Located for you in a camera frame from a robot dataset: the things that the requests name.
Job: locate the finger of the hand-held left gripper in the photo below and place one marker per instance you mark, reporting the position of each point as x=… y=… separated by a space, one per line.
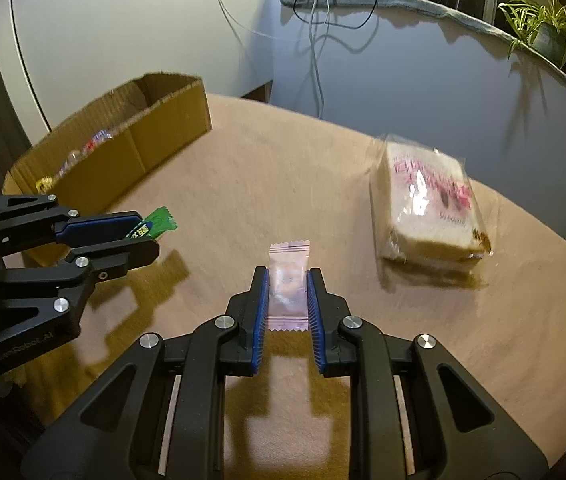
x=123 y=255
x=98 y=225

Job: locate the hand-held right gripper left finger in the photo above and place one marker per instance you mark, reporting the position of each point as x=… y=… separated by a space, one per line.
x=261 y=320

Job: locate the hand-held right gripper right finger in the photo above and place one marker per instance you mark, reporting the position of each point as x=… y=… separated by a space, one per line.
x=314 y=320

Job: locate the pink candy packet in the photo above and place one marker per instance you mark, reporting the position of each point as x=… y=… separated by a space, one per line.
x=288 y=280

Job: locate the green candy packet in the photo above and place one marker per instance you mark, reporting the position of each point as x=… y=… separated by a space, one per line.
x=160 y=220

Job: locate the brown cardboard box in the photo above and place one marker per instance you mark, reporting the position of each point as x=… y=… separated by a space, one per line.
x=163 y=125

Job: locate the clear bag of chocolate bars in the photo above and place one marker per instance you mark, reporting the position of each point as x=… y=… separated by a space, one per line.
x=85 y=147

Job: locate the wrapped sandwich bread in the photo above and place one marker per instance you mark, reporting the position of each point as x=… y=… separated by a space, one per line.
x=428 y=195

